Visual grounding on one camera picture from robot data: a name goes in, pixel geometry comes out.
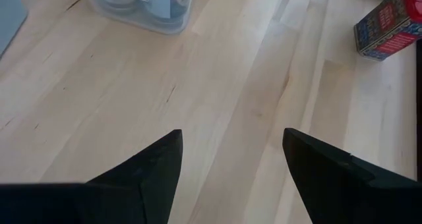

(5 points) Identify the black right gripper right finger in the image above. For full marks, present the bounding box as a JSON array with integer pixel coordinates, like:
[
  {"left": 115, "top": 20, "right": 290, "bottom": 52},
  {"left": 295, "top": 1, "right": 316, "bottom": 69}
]
[{"left": 282, "top": 127, "right": 422, "bottom": 224}]

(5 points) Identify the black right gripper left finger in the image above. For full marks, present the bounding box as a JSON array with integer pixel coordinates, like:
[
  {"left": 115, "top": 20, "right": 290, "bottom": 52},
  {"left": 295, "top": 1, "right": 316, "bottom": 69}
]
[{"left": 0, "top": 128, "right": 184, "bottom": 224}]

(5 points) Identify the clear plastic tray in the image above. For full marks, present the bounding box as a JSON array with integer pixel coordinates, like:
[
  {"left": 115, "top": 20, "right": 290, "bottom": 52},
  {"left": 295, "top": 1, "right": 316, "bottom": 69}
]
[{"left": 84, "top": 0, "right": 196, "bottom": 36}]

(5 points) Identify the red and blue box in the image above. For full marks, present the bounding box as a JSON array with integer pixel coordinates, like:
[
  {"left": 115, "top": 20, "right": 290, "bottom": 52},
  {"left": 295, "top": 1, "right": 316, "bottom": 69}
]
[{"left": 353, "top": 0, "right": 422, "bottom": 62}]

